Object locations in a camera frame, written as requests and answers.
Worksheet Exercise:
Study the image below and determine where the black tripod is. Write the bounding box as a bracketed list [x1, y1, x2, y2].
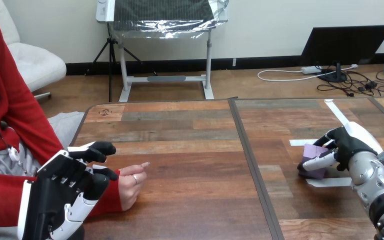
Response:
[84, 23, 158, 103]

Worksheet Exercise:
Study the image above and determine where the person's body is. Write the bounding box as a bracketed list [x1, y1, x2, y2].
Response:
[0, 0, 86, 240]

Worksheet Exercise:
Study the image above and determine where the person's hand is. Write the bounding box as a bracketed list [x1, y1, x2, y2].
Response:
[117, 161, 151, 212]

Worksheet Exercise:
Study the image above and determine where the foil sheet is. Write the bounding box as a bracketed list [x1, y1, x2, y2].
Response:
[111, 0, 230, 40]

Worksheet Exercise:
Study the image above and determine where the white power cord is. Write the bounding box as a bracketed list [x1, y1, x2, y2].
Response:
[257, 63, 359, 83]

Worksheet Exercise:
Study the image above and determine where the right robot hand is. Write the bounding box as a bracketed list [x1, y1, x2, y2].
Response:
[296, 121, 384, 173]

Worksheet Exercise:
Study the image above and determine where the white power strip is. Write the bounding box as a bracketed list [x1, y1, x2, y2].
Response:
[300, 65, 323, 75]

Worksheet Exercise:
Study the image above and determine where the white cushioned chair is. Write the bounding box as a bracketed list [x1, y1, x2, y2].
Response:
[0, 0, 67, 101]

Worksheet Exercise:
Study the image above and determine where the white desk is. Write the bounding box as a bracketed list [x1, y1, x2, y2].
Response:
[95, 0, 230, 103]

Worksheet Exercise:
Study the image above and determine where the dark screen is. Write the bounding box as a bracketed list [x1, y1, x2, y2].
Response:
[300, 24, 384, 83]

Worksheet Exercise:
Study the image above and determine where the purple block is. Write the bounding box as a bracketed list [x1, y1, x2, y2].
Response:
[299, 143, 331, 180]

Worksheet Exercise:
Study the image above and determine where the tangle of cables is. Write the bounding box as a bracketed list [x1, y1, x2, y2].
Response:
[315, 67, 384, 98]

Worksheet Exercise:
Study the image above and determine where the person's forearm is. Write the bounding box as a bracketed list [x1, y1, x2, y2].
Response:
[0, 170, 124, 229]

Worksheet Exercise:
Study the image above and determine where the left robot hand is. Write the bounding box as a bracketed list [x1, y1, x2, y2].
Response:
[17, 141, 120, 240]

